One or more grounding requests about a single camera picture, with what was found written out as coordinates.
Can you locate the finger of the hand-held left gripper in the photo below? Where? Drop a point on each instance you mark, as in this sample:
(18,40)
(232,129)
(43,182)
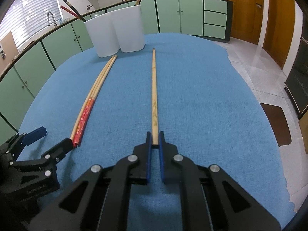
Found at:
(65,144)
(35,134)

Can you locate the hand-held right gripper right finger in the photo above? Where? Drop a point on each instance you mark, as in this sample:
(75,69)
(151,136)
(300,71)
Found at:
(162,163)

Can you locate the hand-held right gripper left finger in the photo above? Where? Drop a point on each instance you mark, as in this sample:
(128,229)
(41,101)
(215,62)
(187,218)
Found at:
(149,158)

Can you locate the wooden chopstick with brown print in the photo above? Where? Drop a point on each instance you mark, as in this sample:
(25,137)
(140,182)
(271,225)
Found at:
(154,89)

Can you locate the white two-compartment utensil holder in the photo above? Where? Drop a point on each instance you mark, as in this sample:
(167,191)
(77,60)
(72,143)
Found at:
(127,28)

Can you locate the blue fabric mat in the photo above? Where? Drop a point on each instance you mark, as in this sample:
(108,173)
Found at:
(204,113)

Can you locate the brown floor mat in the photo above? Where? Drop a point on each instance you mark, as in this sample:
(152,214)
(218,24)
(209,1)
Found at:
(274,122)

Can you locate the metal kitchen faucet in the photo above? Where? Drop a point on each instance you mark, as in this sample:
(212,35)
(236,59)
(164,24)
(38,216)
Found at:
(49,14)

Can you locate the white window blind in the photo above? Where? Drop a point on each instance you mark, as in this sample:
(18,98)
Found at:
(36,9)

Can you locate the metal kettle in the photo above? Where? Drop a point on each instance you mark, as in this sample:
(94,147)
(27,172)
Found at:
(89,7)

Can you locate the green base cabinets with counter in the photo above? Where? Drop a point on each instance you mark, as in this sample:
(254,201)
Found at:
(190,12)

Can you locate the black glass-front cabinet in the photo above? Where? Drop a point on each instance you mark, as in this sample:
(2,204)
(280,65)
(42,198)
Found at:
(298,89)

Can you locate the brown wooden door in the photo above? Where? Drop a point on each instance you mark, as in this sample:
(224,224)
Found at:
(245,9)
(279,28)

